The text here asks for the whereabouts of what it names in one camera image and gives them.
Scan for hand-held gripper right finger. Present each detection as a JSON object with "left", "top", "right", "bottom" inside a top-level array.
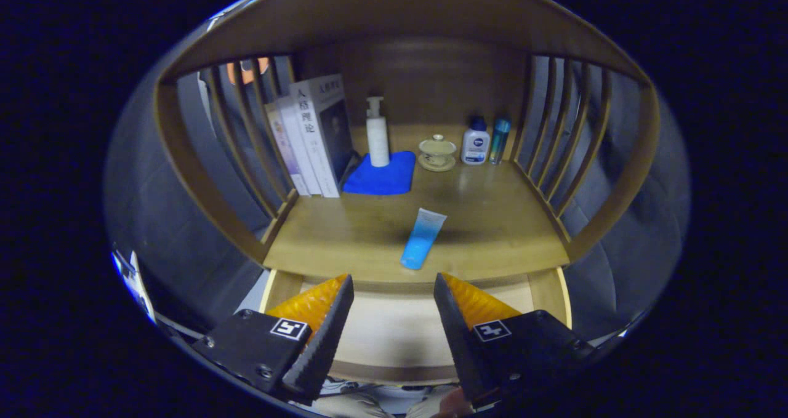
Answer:
[{"left": 433, "top": 272, "right": 597, "bottom": 409}]

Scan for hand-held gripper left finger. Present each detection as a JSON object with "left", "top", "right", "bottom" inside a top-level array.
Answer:
[{"left": 192, "top": 274, "right": 355, "bottom": 404}]

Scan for blue squeeze tube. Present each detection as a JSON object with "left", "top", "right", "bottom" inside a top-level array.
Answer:
[{"left": 400, "top": 207, "right": 448, "bottom": 271}]

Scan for wooden countertop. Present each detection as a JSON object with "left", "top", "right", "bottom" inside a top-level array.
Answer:
[{"left": 263, "top": 123, "right": 570, "bottom": 283}]

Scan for wooden cabinet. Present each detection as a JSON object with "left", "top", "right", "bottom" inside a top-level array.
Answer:
[{"left": 151, "top": 0, "right": 661, "bottom": 385}]

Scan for person's grey trousers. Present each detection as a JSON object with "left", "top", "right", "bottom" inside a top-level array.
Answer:
[{"left": 308, "top": 384, "right": 459, "bottom": 418}]

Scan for blue folded cloth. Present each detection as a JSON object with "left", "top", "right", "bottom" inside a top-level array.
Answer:
[{"left": 342, "top": 151, "right": 417, "bottom": 196}]

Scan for ceramic lidded teacup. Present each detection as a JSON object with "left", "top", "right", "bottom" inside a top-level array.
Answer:
[{"left": 418, "top": 134, "right": 457, "bottom": 172}]

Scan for thin white book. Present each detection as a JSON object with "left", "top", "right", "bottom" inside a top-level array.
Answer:
[{"left": 275, "top": 95, "right": 324, "bottom": 196}]

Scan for thin pale purple book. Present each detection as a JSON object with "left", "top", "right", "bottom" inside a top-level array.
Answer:
[{"left": 265, "top": 101, "right": 310, "bottom": 197}]

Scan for white lotion bottle blue cap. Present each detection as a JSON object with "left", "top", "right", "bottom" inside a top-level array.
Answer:
[{"left": 460, "top": 116, "right": 491, "bottom": 166}]

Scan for slim teal bottle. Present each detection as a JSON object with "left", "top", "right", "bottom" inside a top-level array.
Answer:
[{"left": 489, "top": 118, "right": 512, "bottom": 165}]

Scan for thick white dark-cover book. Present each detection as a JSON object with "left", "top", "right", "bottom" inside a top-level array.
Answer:
[{"left": 288, "top": 73, "right": 361, "bottom": 199}]

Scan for white pump bottle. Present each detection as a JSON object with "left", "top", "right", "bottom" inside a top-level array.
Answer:
[{"left": 366, "top": 96, "right": 391, "bottom": 168}]

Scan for tangle of black cables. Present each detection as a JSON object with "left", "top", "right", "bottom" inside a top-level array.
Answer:
[{"left": 317, "top": 376, "right": 370, "bottom": 395}]

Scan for white plastic bracket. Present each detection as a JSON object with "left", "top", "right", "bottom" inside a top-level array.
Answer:
[{"left": 126, "top": 251, "right": 156, "bottom": 321}]

